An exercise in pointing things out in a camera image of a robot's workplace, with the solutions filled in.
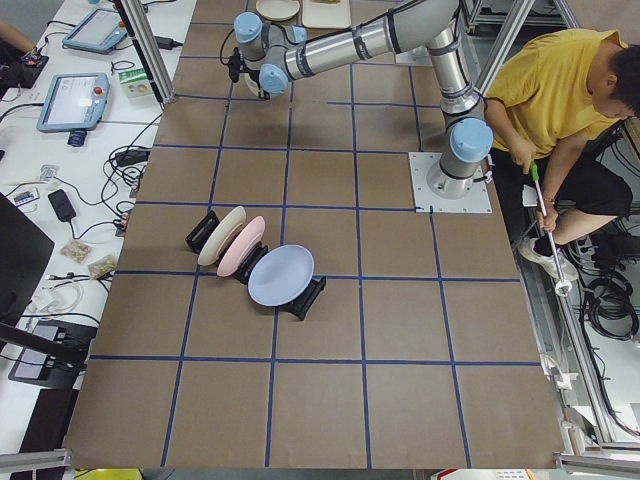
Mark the cream ceramic bowl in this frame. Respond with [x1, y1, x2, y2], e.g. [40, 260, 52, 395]
[244, 73, 270, 100]

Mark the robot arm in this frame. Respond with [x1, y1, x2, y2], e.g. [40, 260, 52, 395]
[226, 1, 493, 199]

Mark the light blue plate in rack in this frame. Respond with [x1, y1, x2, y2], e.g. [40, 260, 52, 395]
[248, 245, 315, 307]

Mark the black dish rack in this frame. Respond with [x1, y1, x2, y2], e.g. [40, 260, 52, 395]
[185, 206, 326, 321]

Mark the pink plate in rack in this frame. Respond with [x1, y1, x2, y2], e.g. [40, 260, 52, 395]
[216, 216, 266, 277]

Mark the cream plate in rack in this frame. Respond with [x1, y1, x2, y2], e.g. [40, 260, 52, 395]
[197, 206, 246, 266]

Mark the cream rectangular tray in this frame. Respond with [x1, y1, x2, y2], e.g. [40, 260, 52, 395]
[302, 0, 351, 29]

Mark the cream round plate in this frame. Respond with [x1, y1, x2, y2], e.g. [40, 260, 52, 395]
[256, 0, 300, 22]

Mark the green and white box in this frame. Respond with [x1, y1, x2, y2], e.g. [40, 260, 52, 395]
[118, 68, 152, 99]

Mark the black power adapter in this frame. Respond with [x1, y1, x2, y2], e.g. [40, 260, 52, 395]
[154, 36, 183, 50]

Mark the person in yellow shirt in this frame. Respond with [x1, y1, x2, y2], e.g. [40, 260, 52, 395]
[485, 29, 639, 281]

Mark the black smartphone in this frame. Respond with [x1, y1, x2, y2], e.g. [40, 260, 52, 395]
[48, 189, 77, 222]

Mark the near blue teach pendant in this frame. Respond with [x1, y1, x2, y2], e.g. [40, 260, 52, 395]
[37, 73, 110, 133]

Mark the blue teach pendant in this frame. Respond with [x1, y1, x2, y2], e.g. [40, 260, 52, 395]
[62, 8, 127, 54]
[37, 73, 110, 133]

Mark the far blue teach pendant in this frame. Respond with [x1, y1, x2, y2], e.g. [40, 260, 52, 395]
[62, 8, 127, 54]

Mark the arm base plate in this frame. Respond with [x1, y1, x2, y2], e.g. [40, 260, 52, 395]
[408, 152, 492, 214]

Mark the green handled stick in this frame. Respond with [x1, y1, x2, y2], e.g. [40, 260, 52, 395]
[528, 162, 572, 296]

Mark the aluminium frame post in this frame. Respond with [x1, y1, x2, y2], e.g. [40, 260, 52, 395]
[114, 0, 176, 105]

